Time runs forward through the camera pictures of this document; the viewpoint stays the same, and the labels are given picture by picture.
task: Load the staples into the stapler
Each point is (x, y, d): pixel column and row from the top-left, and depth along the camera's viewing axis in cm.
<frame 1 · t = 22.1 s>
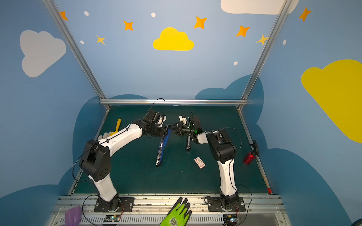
left hand: (168, 132, 90), fingers closed
right hand: (169, 127, 92), fingers open
red white staple box: (200, 162, 91), point 2 cm above the table
red emergency stop button: (249, 158, 86), point 9 cm above the table

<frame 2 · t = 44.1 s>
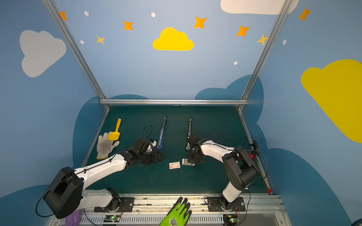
left hand: (164, 159, 83), fingers open
right hand: (192, 160, 90), fingers closed
red white staple box: (174, 165, 90), on the table
the other named things where they were.

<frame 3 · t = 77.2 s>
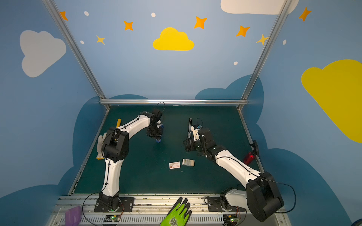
left hand: (160, 136, 99), fingers open
right hand: (187, 140, 84), fingers open
the named things where they were.

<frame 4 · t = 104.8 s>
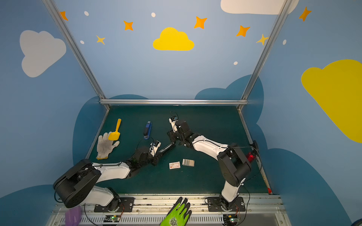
left hand: (162, 152, 89), fingers closed
right hand: (169, 131, 89), fingers open
the named things where they were.

